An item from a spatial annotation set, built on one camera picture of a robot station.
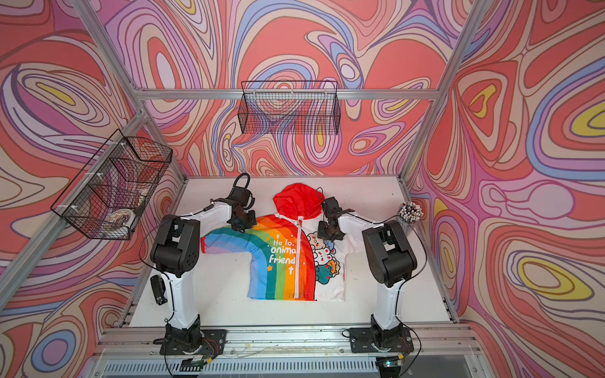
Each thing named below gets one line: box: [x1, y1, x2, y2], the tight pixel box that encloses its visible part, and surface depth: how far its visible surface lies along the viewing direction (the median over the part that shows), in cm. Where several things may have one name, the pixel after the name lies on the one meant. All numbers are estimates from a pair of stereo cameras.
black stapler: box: [150, 274, 168, 306], surface depth 84 cm
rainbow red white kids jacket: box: [200, 183, 346, 301], surface depth 94 cm
